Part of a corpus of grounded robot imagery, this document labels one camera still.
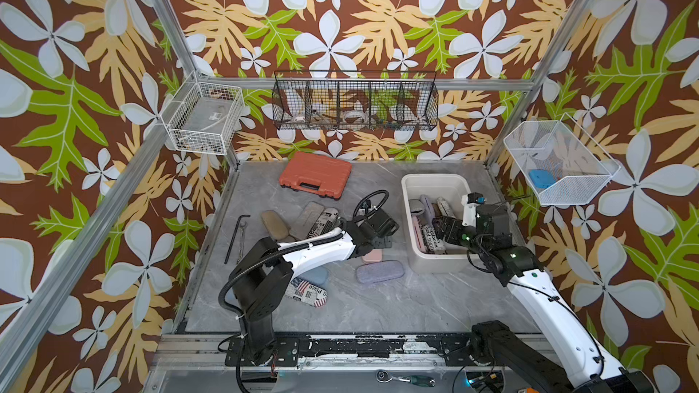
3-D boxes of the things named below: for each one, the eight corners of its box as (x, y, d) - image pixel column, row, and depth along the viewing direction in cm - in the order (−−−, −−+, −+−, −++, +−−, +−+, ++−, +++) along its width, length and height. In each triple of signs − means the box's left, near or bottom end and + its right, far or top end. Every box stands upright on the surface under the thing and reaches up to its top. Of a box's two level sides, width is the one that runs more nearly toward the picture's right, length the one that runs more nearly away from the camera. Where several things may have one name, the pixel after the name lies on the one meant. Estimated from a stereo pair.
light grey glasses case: (289, 235, 99) (288, 231, 97) (309, 202, 108) (309, 198, 106) (306, 241, 97) (305, 238, 95) (325, 207, 106) (324, 204, 105)
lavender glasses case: (357, 285, 87) (358, 282, 85) (355, 268, 91) (355, 264, 89) (405, 278, 89) (406, 275, 86) (400, 262, 92) (402, 258, 90)
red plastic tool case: (278, 187, 113) (275, 179, 109) (297, 155, 125) (295, 147, 121) (339, 202, 108) (339, 194, 104) (353, 168, 120) (353, 160, 116)
